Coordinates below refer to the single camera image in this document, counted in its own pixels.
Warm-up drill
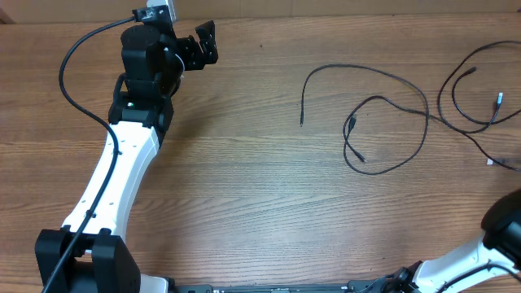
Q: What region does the black USB-C cable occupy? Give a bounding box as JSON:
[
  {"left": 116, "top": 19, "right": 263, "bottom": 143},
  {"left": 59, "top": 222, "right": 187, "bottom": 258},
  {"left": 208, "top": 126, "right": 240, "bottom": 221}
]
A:
[{"left": 300, "top": 63, "right": 431, "bottom": 177}]

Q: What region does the black USB-A cable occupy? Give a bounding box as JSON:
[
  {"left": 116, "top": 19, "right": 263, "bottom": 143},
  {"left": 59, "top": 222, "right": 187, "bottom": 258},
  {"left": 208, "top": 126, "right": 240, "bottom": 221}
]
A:
[{"left": 436, "top": 40, "right": 521, "bottom": 134}]

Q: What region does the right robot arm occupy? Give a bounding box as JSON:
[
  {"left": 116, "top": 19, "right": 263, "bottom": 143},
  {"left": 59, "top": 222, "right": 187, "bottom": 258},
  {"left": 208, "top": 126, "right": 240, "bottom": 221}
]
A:
[{"left": 381, "top": 190, "right": 520, "bottom": 292}]

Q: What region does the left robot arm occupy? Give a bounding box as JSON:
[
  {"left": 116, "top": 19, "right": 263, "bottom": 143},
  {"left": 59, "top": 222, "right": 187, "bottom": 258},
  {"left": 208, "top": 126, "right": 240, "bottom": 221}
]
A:
[{"left": 35, "top": 17, "right": 218, "bottom": 292}]

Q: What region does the left camera black cable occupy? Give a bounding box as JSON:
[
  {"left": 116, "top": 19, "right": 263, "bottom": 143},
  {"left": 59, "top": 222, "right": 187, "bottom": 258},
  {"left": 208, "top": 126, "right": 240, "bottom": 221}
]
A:
[{"left": 40, "top": 15, "right": 138, "bottom": 293}]

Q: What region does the camera black cable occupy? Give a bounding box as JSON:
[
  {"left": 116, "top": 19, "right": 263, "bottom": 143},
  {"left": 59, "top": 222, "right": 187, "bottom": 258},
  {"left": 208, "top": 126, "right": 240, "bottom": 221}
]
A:
[
  {"left": 40, "top": 15, "right": 138, "bottom": 293},
  {"left": 357, "top": 263, "right": 521, "bottom": 293}
]

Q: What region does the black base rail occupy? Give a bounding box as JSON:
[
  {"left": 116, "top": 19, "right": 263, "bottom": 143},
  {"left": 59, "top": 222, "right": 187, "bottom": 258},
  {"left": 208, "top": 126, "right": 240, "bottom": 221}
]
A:
[{"left": 134, "top": 266, "right": 463, "bottom": 293}]

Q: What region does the right camera black cable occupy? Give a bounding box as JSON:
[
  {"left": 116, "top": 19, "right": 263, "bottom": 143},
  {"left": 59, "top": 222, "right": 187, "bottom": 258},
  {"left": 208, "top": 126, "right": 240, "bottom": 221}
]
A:
[{"left": 357, "top": 263, "right": 521, "bottom": 293}]

